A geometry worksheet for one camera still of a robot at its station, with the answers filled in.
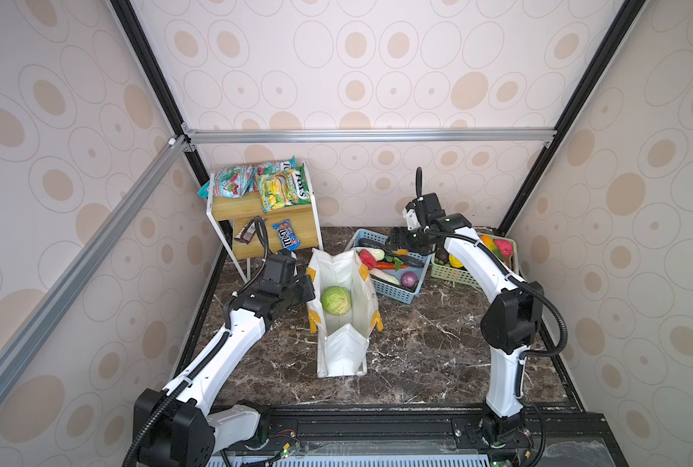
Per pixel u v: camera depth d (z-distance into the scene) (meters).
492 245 1.03
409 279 0.99
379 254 1.03
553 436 0.76
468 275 0.61
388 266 1.03
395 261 1.04
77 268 0.56
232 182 0.81
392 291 0.95
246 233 0.96
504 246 1.04
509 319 0.51
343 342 0.76
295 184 0.81
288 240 0.93
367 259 1.00
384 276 1.00
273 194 0.79
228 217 0.78
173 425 0.38
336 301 0.90
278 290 0.60
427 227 0.66
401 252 0.87
